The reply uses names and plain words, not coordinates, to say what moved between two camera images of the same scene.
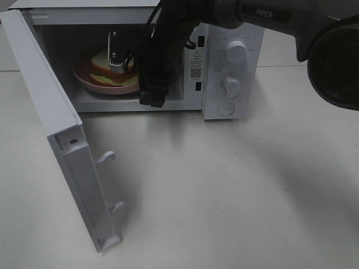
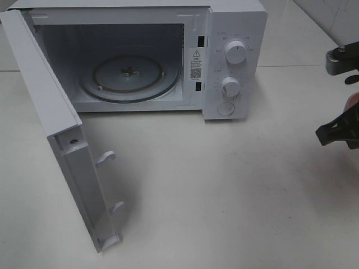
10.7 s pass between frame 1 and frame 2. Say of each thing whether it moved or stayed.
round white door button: stayed
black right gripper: moved
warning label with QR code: stayed
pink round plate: moved
